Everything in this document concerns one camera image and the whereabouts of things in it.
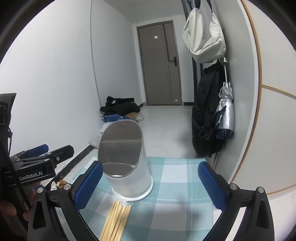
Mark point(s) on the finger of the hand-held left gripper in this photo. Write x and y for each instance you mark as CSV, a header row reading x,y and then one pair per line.
x,y
39,148
62,151

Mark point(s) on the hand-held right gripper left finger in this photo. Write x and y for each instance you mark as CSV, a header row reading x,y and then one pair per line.
x,y
89,185

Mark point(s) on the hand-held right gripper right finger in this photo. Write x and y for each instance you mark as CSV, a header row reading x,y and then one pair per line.
x,y
211,185

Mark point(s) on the bundle of bamboo chopsticks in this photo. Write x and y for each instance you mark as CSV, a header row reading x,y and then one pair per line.
x,y
115,222

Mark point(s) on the white utensil holder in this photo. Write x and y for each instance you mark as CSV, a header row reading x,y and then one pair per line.
x,y
136,176

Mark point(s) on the person's left hand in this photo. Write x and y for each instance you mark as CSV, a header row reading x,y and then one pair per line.
x,y
32,193

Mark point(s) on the teal checked tablecloth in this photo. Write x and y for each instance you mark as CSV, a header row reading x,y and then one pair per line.
x,y
175,185

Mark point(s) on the blue box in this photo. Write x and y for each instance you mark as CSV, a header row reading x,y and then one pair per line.
x,y
111,117

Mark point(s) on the silver folded umbrella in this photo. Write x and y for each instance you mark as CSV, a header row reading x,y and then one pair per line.
x,y
225,115

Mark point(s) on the black clothes pile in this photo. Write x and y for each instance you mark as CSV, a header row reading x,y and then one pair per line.
x,y
120,107

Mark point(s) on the black hanging coat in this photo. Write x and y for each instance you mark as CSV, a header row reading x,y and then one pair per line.
x,y
205,111

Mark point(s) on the white wood-trimmed panel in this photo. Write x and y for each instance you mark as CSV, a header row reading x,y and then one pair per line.
x,y
272,139

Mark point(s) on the brown cardboard box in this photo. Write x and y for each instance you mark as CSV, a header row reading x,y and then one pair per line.
x,y
132,114

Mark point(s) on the grey door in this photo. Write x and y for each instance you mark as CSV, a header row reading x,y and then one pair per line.
x,y
157,69

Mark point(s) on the white hanging bag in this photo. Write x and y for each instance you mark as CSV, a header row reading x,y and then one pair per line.
x,y
203,39

